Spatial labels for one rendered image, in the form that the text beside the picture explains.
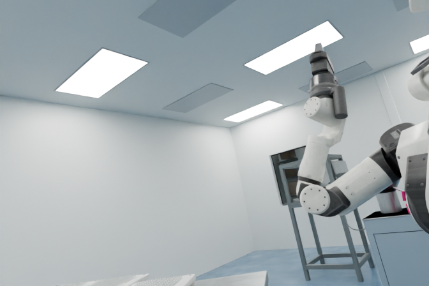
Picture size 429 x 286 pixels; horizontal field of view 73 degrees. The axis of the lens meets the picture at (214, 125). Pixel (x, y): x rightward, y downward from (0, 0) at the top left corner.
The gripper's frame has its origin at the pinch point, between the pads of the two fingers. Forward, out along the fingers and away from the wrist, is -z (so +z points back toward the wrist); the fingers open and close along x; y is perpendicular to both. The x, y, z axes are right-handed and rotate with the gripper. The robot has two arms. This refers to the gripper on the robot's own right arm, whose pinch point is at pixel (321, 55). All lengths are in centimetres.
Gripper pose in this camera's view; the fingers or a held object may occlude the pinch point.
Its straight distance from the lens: 107.7
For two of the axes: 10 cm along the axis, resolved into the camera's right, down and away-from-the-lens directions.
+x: -5.6, -4.3, -7.1
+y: -8.2, 1.8, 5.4
